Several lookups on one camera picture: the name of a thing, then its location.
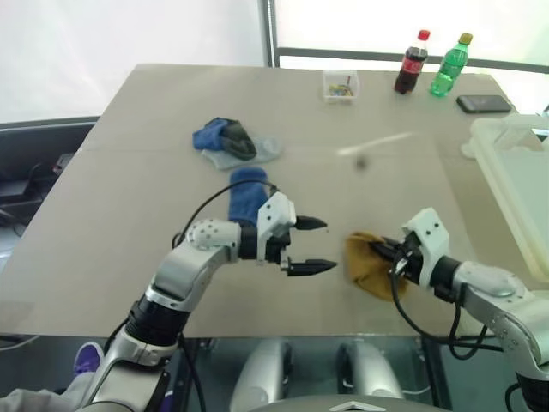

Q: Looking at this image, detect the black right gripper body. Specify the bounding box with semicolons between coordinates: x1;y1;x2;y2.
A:
391;233;425;285

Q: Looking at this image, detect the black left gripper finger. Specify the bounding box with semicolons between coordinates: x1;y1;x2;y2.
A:
296;215;329;233
286;257;339;277

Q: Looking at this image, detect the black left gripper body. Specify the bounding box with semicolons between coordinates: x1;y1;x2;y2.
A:
263;227;300;273

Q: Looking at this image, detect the yellow sock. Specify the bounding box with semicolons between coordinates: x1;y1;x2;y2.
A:
344;230;411;302

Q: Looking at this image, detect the white plastic bin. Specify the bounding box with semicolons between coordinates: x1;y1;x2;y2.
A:
460;112;549;283

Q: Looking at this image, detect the small clear plastic box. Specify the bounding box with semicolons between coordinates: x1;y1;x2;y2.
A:
321;69;361;106

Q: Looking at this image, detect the blue sock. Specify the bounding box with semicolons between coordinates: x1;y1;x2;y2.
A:
191;117;228;153
226;167;269;227

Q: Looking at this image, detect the light grey sock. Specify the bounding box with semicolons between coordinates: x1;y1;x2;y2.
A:
201;134;285;171

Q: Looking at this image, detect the dark grey sock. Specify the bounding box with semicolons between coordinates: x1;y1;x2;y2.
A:
218;118;259;162

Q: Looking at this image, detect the silver rounded shell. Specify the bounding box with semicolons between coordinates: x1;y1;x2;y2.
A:
228;338;293;412
335;340;405;412

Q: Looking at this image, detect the grey curved panel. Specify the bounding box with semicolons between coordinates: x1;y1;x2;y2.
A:
251;396;452;412

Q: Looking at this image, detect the black smartphone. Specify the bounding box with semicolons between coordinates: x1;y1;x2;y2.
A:
455;94;513;115

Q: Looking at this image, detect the cola bottle with red cap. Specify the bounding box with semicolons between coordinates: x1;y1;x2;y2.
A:
393;28;431;96

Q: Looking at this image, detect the green bottle with yellow cap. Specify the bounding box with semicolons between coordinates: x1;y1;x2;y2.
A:
429;33;474;98

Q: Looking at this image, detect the purple shoe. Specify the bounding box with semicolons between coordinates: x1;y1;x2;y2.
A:
73;341;106;379

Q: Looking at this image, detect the black power brick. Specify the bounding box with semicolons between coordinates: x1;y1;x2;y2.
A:
0;179;32;199

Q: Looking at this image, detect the black side desk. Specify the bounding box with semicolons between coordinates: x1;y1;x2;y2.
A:
0;116;102;258

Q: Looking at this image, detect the grey trouser leg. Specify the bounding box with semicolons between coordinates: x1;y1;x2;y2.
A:
0;372;94;412

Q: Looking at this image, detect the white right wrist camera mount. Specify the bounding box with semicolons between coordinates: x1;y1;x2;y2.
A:
400;207;451;288

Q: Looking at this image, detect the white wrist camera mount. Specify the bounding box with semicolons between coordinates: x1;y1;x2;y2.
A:
400;207;451;288
256;191;299;264

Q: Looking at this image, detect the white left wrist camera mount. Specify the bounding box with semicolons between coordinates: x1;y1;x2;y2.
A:
256;191;299;264

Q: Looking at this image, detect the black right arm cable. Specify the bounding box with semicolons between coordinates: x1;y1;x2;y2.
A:
388;252;505;360

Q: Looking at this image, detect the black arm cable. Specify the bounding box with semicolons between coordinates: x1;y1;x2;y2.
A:
388;252;505;360
171;178;280;251

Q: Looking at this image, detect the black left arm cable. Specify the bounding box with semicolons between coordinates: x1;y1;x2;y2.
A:
171;178;280;251

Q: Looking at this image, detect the dark table frame leg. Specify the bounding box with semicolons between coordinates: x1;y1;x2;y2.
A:
412;336;454;409

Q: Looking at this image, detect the dark window frame rail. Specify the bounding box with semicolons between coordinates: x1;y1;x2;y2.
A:
277;45;549;68

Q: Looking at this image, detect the grey window frame post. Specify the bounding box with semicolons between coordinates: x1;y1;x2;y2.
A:
256;0;279;68

